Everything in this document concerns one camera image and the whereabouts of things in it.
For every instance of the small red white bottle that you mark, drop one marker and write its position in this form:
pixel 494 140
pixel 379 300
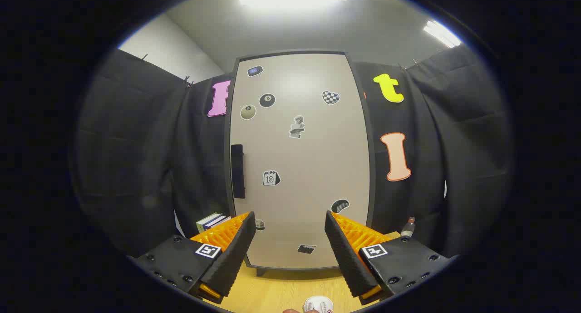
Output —
pixel 407 227

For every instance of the beige shoe cabinet door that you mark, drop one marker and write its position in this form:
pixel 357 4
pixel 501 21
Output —
pixel 313 168

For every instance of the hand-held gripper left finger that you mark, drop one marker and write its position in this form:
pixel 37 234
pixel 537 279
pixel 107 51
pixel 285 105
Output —
pixel 236 249

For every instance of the dark grey shoe cabinet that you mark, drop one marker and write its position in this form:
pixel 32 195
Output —
pixel 372 168

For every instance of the narrow ceiling light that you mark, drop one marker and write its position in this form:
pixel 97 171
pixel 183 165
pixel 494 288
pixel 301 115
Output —
pixel 441 33

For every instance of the blue spine book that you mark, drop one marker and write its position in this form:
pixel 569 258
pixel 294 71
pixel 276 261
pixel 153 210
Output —
pixel 217 222

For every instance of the black backdrop cloth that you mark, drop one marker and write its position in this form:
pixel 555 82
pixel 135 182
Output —
pixel 136 145

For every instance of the green spine book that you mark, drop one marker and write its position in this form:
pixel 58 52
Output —
pixel 206 221

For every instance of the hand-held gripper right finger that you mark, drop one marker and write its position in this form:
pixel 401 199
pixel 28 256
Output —
pixel 347 254

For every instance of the white shoe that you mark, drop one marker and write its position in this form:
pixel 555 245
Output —
pixel 317 304

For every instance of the white spine book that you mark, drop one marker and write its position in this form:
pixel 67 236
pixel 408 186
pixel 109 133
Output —
pixel 225 220

